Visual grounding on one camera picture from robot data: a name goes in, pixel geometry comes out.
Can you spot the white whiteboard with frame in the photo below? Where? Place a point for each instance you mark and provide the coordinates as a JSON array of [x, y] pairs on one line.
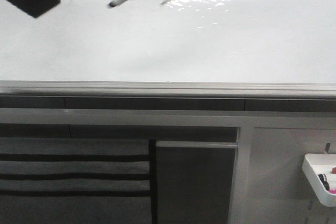
[[220, 48]]

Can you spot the black marker in tray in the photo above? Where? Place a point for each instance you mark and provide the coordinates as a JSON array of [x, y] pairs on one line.
[[324, 181]]

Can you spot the grey fabric hanging organizer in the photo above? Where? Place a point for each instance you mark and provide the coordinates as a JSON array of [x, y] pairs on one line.
[[48, 180]]

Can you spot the white wall-mounted tray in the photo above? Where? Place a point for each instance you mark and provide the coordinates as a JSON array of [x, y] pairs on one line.
[[314, 164]]

